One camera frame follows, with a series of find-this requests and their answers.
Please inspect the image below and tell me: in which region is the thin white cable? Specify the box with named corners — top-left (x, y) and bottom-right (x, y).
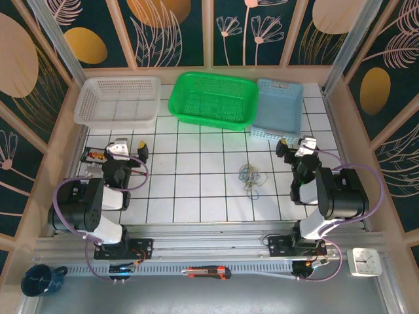
top-left (240, 163), bottom-right (264, 192)
top-left (242, 165), bottom-right (266, 190)
top-left (240, 166), bottom-right (264, 194)

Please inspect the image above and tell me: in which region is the light blue plastic basket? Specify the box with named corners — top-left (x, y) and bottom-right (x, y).
top-left (250, 77), bottom-right (304, 141)

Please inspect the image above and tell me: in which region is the green plastic basket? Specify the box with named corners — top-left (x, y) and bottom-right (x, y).
top-left (168, 71), bottom-right (259, 131)

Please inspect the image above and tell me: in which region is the black board with gold plugs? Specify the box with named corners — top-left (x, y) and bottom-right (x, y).
top-left (80, 147), bottom-right (107, 164)

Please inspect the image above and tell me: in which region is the white plastic basket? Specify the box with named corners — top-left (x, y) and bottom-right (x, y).
top-left (73, 77), bottom-right (162, 130)

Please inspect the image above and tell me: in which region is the red power lead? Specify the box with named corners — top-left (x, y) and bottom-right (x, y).
top-left (307, 247), bottom-right (330, 268)
top-left (130, 247), bottom-right (147, 266)

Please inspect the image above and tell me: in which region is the small black electronics board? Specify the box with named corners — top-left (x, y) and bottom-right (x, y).
top-left (109, 264), bottom-right (136, 283)
top-left (292, 260), bottom-right (317, 281)

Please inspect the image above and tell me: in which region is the white square clock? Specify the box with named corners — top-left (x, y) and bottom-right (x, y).
top-left (347, 247), bottom-right (383, 277)

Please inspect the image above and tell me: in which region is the white plastic strip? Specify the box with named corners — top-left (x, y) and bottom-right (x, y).
top-left (228, 268), bottom-right (297, 281)

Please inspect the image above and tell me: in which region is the dark blue mug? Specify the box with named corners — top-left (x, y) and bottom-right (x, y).
top-left (21, 264), bottom-right (69, 298)

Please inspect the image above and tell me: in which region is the orange black utility knife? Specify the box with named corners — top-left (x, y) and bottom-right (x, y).
top-left (181, 265), bottom-right (232, 281)

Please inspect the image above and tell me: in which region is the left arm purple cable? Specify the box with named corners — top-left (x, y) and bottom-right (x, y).
top-left (52, 153), bottom-right (150, 283)

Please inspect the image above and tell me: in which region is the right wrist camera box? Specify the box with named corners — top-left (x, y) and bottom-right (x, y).
top-left (294, 137), bottom-right (318, 158)

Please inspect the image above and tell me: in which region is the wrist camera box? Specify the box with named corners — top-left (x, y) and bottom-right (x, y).
top-left (294, 137), bottom-right (318, 158)
top-left (104, 137), bottom-right (130, 161)

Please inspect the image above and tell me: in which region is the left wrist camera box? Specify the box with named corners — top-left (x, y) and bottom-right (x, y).
top-left (104, 137), bottom-right (130, 161)

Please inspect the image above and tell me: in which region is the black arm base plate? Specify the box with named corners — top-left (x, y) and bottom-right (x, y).
top-left (267, 234), bottom-right (328, 259)
top-left (94, 237), bottom-right (155, 260)

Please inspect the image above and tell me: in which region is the grey slotted cable duct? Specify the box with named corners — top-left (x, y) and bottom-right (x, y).
top-left (64, 263), bottom-right (295, 276)

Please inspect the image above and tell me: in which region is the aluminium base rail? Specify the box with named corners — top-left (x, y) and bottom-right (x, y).
top-left (35, 225), bottom-right (384, 262)

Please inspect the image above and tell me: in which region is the aluminium frame post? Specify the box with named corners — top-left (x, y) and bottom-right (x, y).
top-left (26, 0), bottom-right (86, 88)
top-left (322, 0), bottom-right (383, 96)

